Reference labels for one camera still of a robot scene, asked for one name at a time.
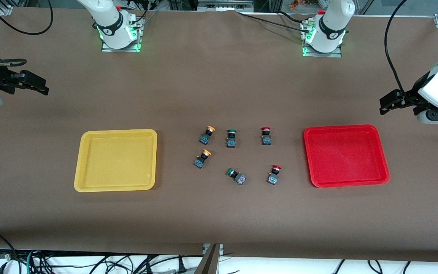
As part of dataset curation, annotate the aluminium frame post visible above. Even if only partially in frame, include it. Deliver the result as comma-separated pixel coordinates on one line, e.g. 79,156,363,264
194,244,224,274

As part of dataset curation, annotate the red plastic tray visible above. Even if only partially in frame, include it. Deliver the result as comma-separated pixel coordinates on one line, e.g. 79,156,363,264
303,124,390,188

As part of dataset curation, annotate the yellow plastic tray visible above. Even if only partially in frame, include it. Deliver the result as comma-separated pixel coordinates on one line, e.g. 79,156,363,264
74,129,158,193

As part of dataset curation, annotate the green floor cable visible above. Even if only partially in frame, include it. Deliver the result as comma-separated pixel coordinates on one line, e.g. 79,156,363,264
26,249,37,274

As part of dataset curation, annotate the aluminium frame rail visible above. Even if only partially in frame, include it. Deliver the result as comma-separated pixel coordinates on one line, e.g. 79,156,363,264
198,0,254,12

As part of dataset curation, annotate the brown table cover sheet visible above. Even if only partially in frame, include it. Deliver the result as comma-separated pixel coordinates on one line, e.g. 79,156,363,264
0,8,438,263

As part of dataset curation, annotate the black base power cable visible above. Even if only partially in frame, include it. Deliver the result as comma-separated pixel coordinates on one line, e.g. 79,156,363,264
236,11,314,33

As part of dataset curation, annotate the yellow push button switch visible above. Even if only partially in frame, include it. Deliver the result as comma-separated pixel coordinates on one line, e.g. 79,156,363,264
199,126,216,146
194,149,212,169

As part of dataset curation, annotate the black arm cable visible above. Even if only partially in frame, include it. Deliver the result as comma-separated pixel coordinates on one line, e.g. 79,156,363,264
0,0,54,67
384,0,410,94

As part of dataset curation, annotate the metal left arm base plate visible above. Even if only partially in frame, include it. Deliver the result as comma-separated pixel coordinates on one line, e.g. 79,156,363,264
302,21,343,58

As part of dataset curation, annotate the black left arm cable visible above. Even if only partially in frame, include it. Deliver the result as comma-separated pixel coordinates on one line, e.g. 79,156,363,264
384,0,410,94

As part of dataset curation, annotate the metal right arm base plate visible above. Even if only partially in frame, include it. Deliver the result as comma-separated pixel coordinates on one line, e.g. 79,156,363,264
101,17,143,53

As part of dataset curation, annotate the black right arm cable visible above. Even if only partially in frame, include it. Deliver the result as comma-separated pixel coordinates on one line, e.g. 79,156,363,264
0,0,54,67

